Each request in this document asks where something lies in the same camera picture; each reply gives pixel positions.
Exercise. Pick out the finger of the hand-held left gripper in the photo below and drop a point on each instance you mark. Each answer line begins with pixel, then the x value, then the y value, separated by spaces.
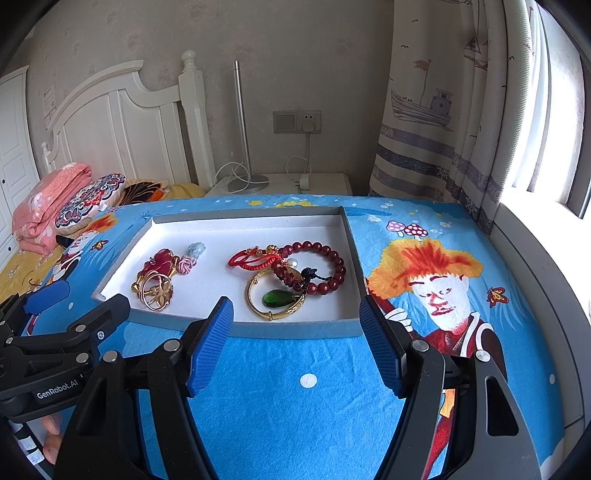
pixel 101 316
pixel 46 294

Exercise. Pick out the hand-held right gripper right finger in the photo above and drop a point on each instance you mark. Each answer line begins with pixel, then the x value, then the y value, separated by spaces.
pixel 378 346

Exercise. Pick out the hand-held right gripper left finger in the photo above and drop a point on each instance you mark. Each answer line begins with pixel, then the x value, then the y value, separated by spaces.
pixel 212 346

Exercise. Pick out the gold bamboo-shaped bangle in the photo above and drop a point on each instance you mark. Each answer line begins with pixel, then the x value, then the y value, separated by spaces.
pixel 140 288

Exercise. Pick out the grey shallow cardboard box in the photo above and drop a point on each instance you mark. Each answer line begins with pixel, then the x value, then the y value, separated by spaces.
pixel 217 286

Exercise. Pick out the thin gold bangle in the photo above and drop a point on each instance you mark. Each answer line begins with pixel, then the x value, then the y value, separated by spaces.
pixel 272 316

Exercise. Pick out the red flower brooch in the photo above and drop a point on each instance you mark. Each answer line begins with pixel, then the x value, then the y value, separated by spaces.
pixel 159 265

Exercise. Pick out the jade pendant with pink knot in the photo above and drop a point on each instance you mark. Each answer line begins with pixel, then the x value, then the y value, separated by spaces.
pixel 187 264

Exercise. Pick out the person's left hand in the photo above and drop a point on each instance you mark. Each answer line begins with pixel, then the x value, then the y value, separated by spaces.
pixel 51 434

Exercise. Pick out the black cloth item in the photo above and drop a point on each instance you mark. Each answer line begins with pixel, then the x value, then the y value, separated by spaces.
pixel 64 240

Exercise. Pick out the pink folded quilt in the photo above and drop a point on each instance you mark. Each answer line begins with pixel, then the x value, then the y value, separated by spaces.
pixel 41 207

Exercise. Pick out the round patterned cushion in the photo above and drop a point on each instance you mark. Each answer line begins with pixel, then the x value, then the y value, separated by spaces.
pixel 87 198

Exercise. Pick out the blue printed blanket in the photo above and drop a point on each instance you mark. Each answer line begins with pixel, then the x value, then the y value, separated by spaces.
pixel 300 415

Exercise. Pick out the orange black striped cloth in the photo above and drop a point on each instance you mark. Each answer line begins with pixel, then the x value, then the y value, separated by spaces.
pixel 141 190

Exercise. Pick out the white wardrobe door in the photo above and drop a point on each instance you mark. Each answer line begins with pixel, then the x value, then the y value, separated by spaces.
pixel 14 161

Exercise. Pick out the white nightstand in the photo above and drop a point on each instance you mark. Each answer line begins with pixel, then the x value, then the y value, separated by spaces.
pixel 328 184

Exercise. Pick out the white wooden headboard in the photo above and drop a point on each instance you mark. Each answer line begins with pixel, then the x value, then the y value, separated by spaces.
pixel 115 134

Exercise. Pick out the white power adapter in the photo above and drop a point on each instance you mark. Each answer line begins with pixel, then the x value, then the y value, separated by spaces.
pixel 304 181

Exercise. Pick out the silver lamp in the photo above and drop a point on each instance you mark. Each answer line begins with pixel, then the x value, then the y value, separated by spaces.
pixel 242 129

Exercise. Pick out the white charger plug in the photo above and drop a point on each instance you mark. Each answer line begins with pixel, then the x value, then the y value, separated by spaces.
pixel 309 124

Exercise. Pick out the ship print curtain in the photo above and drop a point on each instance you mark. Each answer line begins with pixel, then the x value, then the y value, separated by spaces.
pixel 425 115

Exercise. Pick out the wall socket panel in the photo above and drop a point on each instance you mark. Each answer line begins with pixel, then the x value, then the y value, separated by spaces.
pixel 284 121

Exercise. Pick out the dark window frame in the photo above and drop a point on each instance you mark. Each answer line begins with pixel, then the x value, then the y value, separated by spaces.
pixel 581 194

